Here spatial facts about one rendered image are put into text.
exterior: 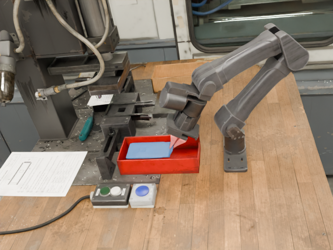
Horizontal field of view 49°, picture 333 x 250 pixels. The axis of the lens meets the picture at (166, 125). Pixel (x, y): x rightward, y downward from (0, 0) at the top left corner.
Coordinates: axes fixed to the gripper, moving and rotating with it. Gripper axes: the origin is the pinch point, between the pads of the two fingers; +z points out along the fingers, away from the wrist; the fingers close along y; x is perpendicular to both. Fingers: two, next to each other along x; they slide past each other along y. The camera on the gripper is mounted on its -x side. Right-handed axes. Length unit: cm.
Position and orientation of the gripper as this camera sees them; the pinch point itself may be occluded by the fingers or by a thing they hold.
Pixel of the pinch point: (171, 146)
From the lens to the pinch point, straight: 113.7
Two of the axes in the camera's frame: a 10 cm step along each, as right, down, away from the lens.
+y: -9.2, -3.6, -1.3
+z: -3.7, 7.2, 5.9
